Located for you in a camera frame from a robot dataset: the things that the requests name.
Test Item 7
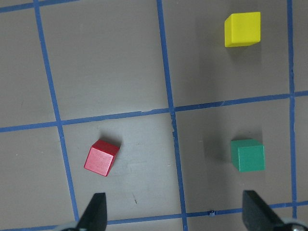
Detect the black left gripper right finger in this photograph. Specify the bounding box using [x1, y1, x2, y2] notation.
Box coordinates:
[242, 190, 285, 231]

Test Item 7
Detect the green wooden block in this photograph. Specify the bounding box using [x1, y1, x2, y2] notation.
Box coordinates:
[231, 139, 266, 172]

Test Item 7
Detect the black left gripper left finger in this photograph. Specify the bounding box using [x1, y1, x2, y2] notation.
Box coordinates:
[76, 192, 107, 231]

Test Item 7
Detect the yellow wooden block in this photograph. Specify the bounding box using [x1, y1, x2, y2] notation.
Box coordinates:
[224, 12, 261, 48]

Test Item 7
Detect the red wooden block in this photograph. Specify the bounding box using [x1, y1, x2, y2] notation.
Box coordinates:
[84, 140, 120, 177]

